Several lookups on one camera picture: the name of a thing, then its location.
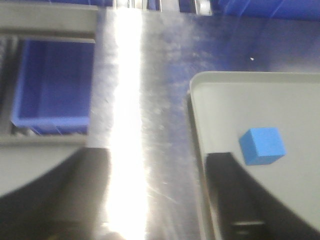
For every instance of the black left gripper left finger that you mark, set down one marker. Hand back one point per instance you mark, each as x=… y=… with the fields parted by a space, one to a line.
x=62 y=204

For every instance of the blue plastic bin left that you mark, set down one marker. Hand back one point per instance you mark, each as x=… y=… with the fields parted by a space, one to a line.
x=53 y=89

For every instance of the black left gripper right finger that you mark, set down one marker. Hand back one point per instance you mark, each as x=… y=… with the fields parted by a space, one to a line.
x=246 y=211

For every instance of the blue plastic bin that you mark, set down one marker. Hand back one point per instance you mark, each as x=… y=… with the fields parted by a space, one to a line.
x=306 y=10
x=53 y=89

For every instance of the blue cube block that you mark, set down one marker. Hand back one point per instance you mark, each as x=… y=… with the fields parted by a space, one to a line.
x=262 y=146

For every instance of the blue plastic bin right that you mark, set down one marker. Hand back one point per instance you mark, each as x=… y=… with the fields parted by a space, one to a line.
x=306 y=10

